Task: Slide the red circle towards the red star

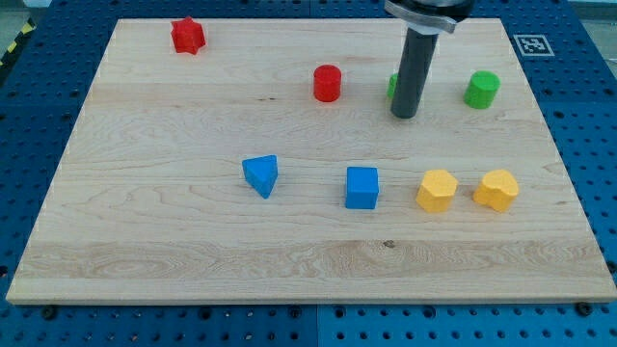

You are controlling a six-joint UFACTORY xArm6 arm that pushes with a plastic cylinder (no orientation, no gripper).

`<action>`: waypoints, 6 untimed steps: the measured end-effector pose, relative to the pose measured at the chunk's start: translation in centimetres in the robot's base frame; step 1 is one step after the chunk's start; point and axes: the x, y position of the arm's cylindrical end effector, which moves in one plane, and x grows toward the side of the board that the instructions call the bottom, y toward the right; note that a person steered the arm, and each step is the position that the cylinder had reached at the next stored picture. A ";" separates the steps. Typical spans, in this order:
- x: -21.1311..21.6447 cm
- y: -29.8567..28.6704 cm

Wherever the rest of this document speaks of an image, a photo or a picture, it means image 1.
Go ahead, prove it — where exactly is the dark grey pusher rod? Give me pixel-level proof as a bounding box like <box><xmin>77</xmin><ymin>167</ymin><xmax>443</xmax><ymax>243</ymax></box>
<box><xmin>390</xmin><ymin>28</ymin><xmax>438</xmax><ymax>119</ymax></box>

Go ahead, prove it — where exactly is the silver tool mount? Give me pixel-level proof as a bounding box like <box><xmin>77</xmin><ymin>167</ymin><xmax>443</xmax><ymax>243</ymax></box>
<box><xmin>384</xmin><ymin>0</ymin><xmax>475</xmax><ymax>35</ymax></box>

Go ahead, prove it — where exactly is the red star block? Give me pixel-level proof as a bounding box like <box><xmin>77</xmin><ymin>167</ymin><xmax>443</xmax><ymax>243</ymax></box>
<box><xmin>171</xmin><ymin>16</ymin><xmax>206</xmax><ymax>55</ymax></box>

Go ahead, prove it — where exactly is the green block behind pusher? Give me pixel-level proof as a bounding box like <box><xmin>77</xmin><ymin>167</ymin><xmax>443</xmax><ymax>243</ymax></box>
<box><xmin>387</xmin><ymin>73</ymin><xmax>398</xmax><ymax>98</ymax></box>

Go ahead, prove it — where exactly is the green cylinder block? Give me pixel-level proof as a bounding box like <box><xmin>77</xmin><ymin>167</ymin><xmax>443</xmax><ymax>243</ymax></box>
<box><xmin>464</xmin><ymin>70</ymin><xmax>500</xmax><ymax>109</ymax></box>

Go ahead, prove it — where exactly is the red cylinder block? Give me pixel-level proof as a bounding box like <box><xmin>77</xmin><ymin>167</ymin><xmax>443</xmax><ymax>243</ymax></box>
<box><xmin>313</xmin><ymin>65</ymin><xmax>342</xmax><ymax>102</ymax></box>

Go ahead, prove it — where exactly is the white fiducial marker tag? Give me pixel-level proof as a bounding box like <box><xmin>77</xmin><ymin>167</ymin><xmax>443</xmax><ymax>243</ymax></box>
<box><xmin>514</xmin><ymin>34</ymin><xmax>554</xmax><ymax>57</ymax></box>

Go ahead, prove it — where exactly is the yellow hexagon block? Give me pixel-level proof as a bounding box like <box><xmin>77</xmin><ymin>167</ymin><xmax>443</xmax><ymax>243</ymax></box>
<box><xmin>416</xmin><ymin>170</ymin><xmax>458</xmax><ymax>213</ymax></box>

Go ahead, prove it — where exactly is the blue cube block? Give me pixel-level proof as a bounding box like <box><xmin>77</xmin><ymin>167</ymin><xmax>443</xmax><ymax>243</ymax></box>
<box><xmin>345</xmin><ymin>167</ymin><xmax>380</xmax><ymax>209</ymax></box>

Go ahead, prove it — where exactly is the yellow heart block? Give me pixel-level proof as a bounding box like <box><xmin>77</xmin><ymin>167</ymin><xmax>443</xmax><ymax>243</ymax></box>
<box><xmin>472</xmin><ymin>169</ymin><xmax>520</xmax><ymax>212</ymax></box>

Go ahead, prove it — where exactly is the wooden board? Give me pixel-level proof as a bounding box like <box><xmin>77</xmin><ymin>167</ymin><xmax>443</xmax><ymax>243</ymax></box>
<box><xmin>7</xmin><ymin>18</ymin><xmax>616</xmax><ymax>306</ymax></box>

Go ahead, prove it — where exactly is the blue triangle block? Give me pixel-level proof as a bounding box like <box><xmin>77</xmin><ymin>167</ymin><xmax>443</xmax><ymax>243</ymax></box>
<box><xmin>242</xmin><ymin>154</ymin><xmax>279</xmax><ymax>199</ymax></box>

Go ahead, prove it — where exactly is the black bolt right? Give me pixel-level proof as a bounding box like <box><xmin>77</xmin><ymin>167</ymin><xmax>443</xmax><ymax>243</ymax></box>
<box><xmin>575</xmin><ymin>302</ymin><xmax>594</xmax><ymax>317</ymax></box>

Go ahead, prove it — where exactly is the black bolt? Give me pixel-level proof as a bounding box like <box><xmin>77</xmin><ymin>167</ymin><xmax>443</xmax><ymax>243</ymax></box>
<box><xmin>40</xmin><ymin>306</ymin><xmax>58</xmax><ymax>321</ymax></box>
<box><xmin>575</xmin><ymin>302</ymin><xmax>594</xmax><ymax>317</ymax></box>

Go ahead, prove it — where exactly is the black bolt left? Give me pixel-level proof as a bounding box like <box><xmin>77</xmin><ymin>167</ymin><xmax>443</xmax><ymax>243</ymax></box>
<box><xmin>40</xmin><ymin>306</ymin><xmax>58</xmax><ymax>321</ymax></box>

